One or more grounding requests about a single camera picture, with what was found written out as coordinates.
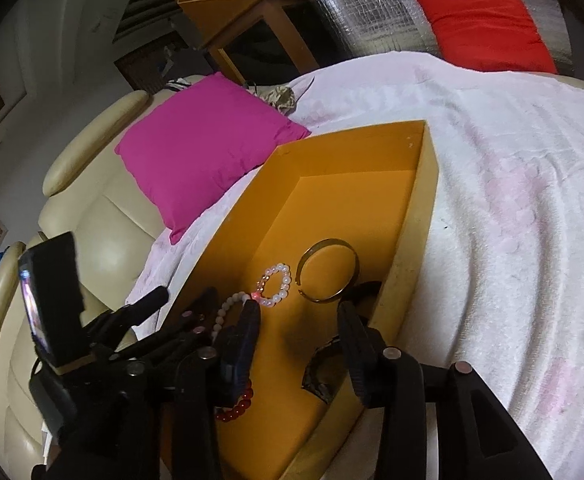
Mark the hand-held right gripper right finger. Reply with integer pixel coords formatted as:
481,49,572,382
338,301,554,480

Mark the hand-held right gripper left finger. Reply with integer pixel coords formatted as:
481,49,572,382
69,303,263,480

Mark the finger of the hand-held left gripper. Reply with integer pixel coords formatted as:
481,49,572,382
122,287,219,363
89,286,171,348

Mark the white bead bracelet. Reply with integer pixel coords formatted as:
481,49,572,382
210,292,253,346

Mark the pink pearl bracelet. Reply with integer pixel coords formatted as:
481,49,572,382
256,262,293,309

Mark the dark link watch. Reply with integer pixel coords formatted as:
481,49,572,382
301,335,349,405

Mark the red bead bracelet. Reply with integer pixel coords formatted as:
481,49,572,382
215,379,254,424

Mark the metal bangle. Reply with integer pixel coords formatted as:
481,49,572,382
296,238,361,304

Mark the orange box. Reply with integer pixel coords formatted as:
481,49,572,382
161,120,441,480

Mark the beige leather sofa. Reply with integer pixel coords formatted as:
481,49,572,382
0,75,208,480

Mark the pink pillow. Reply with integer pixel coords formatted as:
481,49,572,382
114,71,313,246

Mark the pale pink blanket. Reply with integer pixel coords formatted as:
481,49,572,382
124,50,584,480

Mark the floral patterned cloth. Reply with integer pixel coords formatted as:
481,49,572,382
166,76,299,112

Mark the white cabinet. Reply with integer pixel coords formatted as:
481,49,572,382
0,0,140,126

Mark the silver foil mat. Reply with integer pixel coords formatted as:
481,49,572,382
282,0,573,75

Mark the red pillow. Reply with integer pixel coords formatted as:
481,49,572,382
413,0,559,75

